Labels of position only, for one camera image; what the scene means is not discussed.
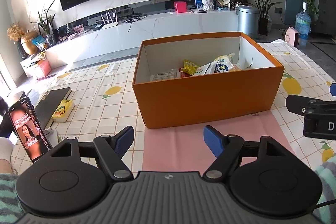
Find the golden vase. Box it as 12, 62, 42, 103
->
21, 31, 39, 56

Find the black book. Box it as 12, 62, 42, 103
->
34, 87, 72, 130

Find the clear tray of yogurt balls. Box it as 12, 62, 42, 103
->
150, 69, 181, 82

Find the white sachet packet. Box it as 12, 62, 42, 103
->
194, 61, 218, 76

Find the red box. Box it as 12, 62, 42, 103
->
174, 1, 187, 14

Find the lemon print tablecloth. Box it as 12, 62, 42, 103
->
10, 39, 336, 180

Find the yellow snack packet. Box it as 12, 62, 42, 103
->
180, 60, 199, 76

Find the pink storage box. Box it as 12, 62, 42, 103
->
20, 57, 53, 80

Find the yellow tissue pack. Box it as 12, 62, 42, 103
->
51, 100, 75, 122

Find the smartphone on stand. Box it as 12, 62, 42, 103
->
9, 97, 52, 163

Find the clear bag of dried greens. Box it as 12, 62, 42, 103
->
243, 58, 253, 70

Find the potted long-leaf plant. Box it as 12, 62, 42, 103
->
251, 0, 281, 35

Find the dark cabinet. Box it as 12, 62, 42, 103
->
313, 0, 336, 36

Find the pale green chips bag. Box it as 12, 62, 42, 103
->
214, 53, 236, 73

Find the white wifi router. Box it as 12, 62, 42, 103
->
100, 11, 118, 30

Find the silver trash can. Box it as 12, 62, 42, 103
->
236, 5, 259, 38

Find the blue water jug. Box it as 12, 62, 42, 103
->
295, 2, 311, 40

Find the pink placemat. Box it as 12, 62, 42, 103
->
142, 111, 293, 173

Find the dried flower bouquet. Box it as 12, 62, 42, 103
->
7, 23, 26, 43

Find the orange cardboard box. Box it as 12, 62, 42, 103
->
132, 32, 284, 129

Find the potted orchid plant left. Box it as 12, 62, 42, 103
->
31, 1, 56, 47

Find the pink small heater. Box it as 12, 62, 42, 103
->
285, 27, 300, 48

